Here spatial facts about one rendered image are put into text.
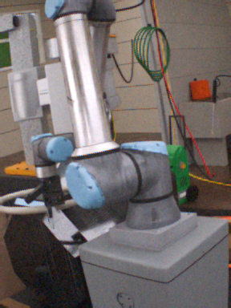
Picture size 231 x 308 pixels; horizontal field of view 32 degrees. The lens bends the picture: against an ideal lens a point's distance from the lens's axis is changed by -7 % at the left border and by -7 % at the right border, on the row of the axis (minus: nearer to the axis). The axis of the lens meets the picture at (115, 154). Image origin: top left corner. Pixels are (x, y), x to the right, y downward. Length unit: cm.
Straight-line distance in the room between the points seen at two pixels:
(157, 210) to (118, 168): 20
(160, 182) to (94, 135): 27
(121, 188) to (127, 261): 24
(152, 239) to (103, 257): 18
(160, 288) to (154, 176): 37
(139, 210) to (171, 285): 30
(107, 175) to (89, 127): 15
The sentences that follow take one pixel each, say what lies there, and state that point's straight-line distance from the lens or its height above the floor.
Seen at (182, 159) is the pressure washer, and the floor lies 46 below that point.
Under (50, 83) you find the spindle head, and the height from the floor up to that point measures 141.
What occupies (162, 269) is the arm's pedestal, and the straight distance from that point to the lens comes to 124.
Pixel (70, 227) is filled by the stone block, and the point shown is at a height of 68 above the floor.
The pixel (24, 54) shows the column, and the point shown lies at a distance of 335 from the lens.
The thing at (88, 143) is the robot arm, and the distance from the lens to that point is 127.
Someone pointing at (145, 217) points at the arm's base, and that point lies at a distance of 137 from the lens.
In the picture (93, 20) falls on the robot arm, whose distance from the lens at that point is 143.
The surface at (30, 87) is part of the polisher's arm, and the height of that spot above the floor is 140.
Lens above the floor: 143
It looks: 11 degrees down
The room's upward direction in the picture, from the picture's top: 9 degrees counter-clockwise
